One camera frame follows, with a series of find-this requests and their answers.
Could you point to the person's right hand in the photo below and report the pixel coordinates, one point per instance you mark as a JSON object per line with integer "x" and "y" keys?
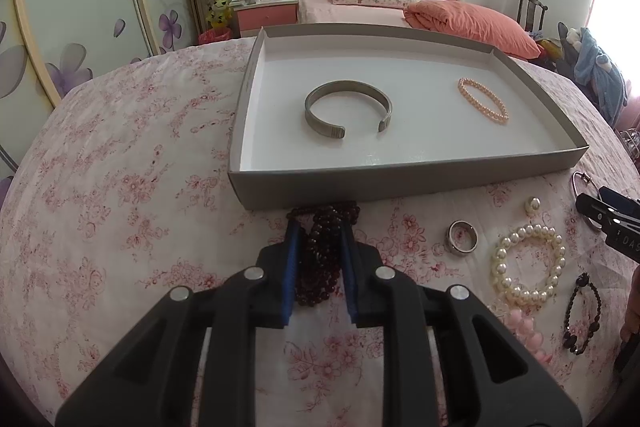
{"x": 631, "y": 307}

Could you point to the blue plush garment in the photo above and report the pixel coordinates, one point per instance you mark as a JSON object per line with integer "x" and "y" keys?
{"x": 600, "y": 72}

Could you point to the grey cardboard tray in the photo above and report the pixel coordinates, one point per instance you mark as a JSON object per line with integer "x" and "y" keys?
{"x": 425, "y": 132}

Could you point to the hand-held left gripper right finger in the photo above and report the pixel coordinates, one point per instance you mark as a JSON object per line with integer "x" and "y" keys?
{"x": 350, "y": 282}

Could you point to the pink floral bedsheet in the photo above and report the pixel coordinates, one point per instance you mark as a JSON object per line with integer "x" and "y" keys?
{"x": 125, "y": 207}

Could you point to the red trash bin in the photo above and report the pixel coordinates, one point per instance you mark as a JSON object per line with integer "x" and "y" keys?
{"x": 215, "y": 37}

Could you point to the flower print sliding wardrobe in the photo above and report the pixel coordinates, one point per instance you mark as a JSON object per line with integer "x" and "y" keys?
{"x": 75, "y": 7}

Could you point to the pink bed mattress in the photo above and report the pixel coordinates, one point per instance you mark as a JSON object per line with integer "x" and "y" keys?
{"x": 325, "y": 9}

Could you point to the thin silver bangle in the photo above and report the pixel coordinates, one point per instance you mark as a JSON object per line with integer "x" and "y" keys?
{"x": 584, "y": 178}

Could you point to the orange duvet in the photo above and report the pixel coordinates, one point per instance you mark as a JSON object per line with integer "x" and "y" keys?
{"x": 475, "y": 24}

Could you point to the pile of colourful clothes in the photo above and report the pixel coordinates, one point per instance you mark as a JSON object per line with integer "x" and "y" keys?
{"x": 550, "y": 48}

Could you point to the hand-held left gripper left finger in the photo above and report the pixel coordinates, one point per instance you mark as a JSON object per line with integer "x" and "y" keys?
{"x": 292, "y": 277}

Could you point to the pink nightstand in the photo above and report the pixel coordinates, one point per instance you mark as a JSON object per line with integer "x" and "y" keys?
{"x": 265, "y": 17}

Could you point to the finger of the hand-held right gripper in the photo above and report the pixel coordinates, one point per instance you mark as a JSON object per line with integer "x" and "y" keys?
{"x": 592, "y": 207}
{"x": 615, "y": 197}

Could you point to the dark wooden chair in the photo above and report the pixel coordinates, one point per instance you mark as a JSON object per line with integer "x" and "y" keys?
{"x": 532, "y": 9}

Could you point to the pearl earring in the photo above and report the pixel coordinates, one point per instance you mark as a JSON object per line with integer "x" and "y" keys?
{"x": 532, "y": 205}

